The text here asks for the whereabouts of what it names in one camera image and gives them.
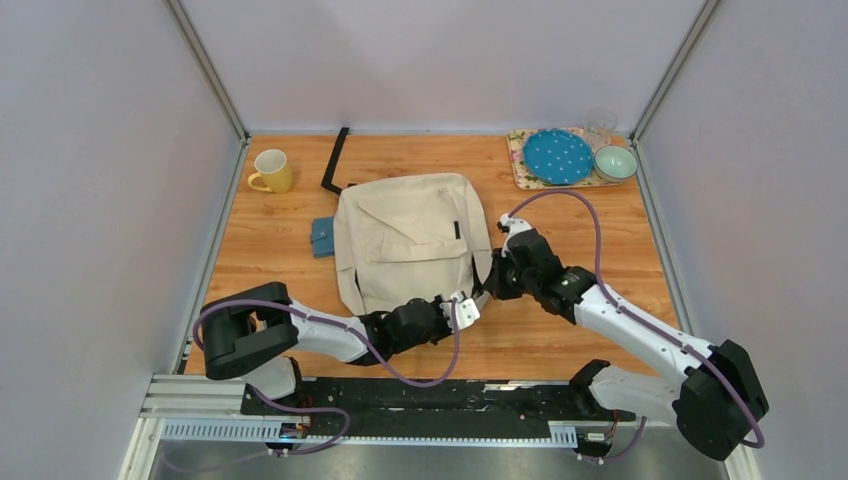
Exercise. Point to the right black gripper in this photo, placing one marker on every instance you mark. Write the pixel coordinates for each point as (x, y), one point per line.
(494, 284)

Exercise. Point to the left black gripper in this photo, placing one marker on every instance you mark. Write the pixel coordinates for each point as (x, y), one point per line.
(436, 304)

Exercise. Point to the beige canvas backpack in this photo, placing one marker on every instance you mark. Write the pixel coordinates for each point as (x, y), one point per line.
(414, 236)

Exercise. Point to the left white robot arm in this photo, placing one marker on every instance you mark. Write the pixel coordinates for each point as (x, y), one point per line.
(248, 335)

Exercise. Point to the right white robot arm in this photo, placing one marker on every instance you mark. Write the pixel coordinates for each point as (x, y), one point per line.
(710, 393)

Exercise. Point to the blue dotted plate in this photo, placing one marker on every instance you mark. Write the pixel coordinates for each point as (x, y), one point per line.
(558, 157)

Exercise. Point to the teal wallet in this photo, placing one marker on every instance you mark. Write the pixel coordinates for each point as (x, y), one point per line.
(322, 237)

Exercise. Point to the light green bowl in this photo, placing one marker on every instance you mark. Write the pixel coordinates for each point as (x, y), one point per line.
(615, 164)

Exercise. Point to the clear glass cup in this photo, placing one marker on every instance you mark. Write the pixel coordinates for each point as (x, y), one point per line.
(599, 126)

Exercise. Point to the yellow mug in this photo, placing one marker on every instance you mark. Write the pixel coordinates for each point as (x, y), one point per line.
(273, 172)

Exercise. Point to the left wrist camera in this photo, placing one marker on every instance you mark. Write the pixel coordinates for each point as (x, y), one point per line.
(464, 310)

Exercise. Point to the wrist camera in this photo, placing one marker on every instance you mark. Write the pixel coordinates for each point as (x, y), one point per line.
(511, 226)
(464, 310)

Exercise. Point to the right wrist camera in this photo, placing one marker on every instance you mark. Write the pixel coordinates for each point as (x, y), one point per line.
(511, 226)

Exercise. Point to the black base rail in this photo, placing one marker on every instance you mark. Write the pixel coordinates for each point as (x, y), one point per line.
(455, 409)

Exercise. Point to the right aluminium frame post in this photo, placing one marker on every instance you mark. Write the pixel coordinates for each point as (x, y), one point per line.
(693, 36)

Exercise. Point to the aluminium frame post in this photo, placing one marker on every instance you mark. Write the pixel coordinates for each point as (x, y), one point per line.
(202, 58)
(693, 36)

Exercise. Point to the left aluminium frame post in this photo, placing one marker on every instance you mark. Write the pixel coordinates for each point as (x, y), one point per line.
(202, 58)

